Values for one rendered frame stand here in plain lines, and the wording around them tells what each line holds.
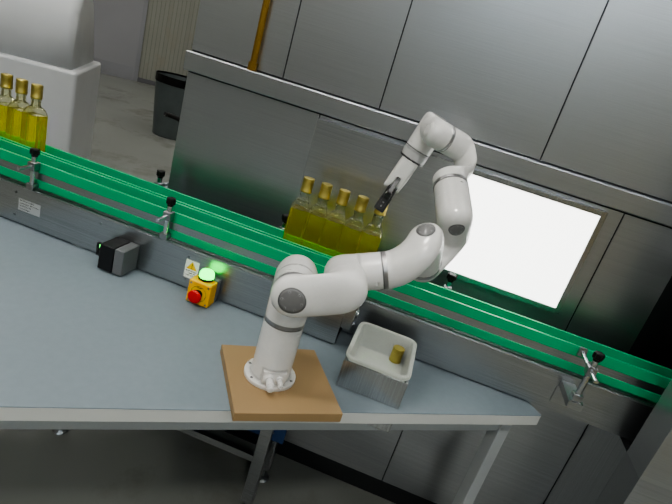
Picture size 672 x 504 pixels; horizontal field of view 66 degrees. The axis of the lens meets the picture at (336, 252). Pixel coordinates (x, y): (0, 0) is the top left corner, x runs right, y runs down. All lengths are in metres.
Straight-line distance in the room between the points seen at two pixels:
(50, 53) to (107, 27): 7.50
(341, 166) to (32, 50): 2.19
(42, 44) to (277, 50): 1.92
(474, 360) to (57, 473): 1.42
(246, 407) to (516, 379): 0.82
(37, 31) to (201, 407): 2.61
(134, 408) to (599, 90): 1.42
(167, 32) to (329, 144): 9.36
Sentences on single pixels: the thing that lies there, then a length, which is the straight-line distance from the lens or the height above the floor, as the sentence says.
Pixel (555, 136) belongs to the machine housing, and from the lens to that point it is 1.65.
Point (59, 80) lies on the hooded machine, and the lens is 3.36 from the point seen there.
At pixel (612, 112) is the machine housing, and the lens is 1.68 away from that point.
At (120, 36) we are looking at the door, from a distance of 10.88.
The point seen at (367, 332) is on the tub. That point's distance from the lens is 1.52.
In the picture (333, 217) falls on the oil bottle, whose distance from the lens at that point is 1.53.
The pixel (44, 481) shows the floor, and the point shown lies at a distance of 2.08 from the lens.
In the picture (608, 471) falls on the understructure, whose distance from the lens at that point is 1.80.
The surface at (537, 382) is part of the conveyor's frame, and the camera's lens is 1.65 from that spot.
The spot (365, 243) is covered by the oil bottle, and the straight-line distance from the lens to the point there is 1.53.
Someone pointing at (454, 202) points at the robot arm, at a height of 1.28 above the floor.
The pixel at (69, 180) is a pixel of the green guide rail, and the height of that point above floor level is 0.95.
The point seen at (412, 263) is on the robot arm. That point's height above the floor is 1.16.
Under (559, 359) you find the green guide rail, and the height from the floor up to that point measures 0.91.
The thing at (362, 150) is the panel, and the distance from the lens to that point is 1.63.
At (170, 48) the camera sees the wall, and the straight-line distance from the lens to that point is 10.92.
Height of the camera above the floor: 1.52
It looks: 20 degrees down
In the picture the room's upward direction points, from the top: 17 degrees clockwise
